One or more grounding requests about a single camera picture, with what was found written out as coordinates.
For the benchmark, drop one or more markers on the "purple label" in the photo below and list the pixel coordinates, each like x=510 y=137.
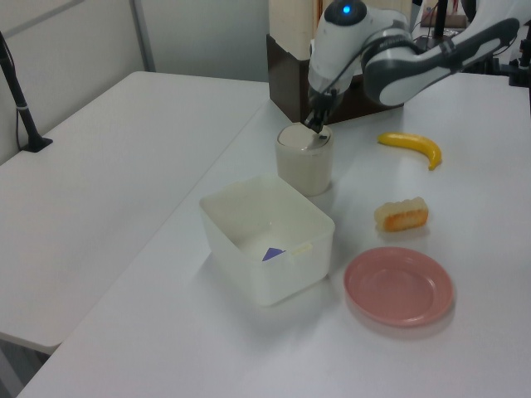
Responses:
x=274 y=254

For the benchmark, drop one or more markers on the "black background equipment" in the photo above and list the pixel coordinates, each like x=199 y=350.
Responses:
x=520 y=62

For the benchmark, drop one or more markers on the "black camera stand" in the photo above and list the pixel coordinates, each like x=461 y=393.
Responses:
x=20 y=103

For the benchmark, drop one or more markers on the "dark brown wooden drawer box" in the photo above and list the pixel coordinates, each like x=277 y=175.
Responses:
x=286 y=83

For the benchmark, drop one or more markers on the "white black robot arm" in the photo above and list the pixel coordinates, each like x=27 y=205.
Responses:
x=398 y=58

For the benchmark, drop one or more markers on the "black background stand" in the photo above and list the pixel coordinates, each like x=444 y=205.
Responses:
x=440 y=20

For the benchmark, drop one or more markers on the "toy sushi with orange topping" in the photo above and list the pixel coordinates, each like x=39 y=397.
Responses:
x=402 y=215

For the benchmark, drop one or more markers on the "pink plastic plate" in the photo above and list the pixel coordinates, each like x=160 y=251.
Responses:
x=398 y=286

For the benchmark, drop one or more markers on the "white plastic storage bin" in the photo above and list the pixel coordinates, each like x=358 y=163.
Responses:
x=269 y=232

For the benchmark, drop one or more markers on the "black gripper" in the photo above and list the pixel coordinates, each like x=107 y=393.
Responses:
x=322 y=103

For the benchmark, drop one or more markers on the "yellow toy banana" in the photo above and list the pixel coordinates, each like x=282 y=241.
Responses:
x=415 y=143

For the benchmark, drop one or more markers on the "white cylindrical cup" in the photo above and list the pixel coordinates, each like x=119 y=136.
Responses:
x=305 y=166

